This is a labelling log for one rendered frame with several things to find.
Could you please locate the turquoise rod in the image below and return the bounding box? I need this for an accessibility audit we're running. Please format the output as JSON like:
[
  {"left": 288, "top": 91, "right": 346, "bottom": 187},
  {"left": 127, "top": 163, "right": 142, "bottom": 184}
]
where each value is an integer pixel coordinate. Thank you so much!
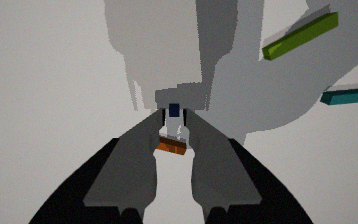
[{"left": 320, "top": 89, "right": 358, "bottom": 105}]

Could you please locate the olive green rod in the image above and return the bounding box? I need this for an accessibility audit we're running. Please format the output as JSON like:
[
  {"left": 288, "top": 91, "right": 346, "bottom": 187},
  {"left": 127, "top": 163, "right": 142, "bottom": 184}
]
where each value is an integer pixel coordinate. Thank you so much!
[{"left": 262, "top": 12, "right": 338, "bottom": 61}]

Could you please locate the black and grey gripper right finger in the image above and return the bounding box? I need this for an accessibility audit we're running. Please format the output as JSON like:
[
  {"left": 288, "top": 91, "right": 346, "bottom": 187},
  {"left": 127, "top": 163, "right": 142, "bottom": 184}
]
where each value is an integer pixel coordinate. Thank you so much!
[{"left": 183, "top": 108, "right": 314, "bottom": 224}]

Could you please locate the small dark blue block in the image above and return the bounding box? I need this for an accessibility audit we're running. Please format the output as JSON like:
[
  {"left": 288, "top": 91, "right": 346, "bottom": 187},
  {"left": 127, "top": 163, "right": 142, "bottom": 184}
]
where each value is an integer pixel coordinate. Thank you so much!
[{"left": 169, "top": 104, "right": 180, "bottom": 117}]

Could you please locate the orange-brown rod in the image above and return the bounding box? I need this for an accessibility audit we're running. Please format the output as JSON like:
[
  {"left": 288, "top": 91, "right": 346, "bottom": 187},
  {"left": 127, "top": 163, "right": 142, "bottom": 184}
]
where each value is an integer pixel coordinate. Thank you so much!
[{"left": 156, "top": 136, "right": 187, "bottom": 155}]

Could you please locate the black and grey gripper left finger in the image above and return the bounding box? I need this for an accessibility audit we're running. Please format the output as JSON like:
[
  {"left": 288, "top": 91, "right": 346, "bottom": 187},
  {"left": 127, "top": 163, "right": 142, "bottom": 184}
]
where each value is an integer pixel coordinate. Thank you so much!
[{"left": 28, "top": 108, "right": 166, "bottom": 224}]

